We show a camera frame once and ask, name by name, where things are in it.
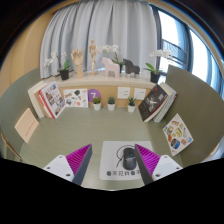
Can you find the white wall socket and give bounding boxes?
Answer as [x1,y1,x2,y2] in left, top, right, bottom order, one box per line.
[117,86,131,100]
[133,87,147,101]

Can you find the dark-framed window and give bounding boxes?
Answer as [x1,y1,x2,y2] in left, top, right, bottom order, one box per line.
[149,4,224,96]

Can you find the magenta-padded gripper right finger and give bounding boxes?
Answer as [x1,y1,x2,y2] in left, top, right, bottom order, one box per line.
[134,143,184,186]

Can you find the round purple sign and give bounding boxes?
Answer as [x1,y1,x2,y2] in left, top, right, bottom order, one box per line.
[87,88,102,104]

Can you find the red-spined picture book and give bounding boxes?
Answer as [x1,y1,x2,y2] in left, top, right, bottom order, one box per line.
[38,81,66,120]

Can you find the pink wooden horse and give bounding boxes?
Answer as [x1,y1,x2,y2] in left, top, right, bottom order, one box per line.
[101,56,121,79]

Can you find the grey curtain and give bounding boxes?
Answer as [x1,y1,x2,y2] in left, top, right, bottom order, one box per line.
[39,0,158,79]

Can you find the colourful sticker card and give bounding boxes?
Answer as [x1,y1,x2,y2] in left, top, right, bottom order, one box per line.
[162,112,194,157]

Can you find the dark wooden horse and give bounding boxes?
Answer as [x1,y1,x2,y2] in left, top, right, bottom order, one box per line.
[122,58,141,76]

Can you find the green desk divider panel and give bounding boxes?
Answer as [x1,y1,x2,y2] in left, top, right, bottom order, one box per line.
[0,68,43,158]
[164,64,224,164]

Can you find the black computer mouse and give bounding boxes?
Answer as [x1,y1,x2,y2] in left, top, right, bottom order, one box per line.
[122,147,138,171]

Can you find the thick white book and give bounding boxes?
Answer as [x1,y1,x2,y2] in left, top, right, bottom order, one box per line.
[27,80,48,119]

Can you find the white orchid plant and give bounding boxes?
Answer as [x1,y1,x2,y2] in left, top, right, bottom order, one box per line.
[102,44,124,73]

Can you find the small succulent in white pot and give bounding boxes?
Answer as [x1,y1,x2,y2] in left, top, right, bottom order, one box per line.
[106,96,117,112]
[127,96,137,113]
[92,96,102,112]

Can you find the black book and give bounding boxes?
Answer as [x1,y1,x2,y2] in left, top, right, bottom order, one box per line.
[137,83,169,123]

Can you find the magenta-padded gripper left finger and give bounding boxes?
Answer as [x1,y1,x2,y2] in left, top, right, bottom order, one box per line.
[43,143,93,186]

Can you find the white mouse pad with drawing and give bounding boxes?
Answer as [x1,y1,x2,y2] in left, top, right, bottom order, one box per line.
[98,140,154,181]

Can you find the tan book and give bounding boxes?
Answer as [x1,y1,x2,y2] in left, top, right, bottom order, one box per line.
[34,91,51,119]

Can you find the wooden artist mannequin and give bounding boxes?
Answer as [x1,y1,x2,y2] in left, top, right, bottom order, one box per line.
[88,38,101,75]

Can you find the white orchid in black pot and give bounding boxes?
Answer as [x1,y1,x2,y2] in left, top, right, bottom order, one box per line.
[143,49,174,84]
[43,50,72,81]

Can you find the white card with stickers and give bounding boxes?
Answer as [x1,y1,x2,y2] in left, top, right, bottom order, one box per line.
[62,87,89,108]

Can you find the beige booklet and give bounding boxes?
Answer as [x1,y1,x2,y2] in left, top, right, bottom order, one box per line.
[14,107,40,144]

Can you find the wooden chair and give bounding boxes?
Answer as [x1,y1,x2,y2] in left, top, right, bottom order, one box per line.
[0,132,23,161]

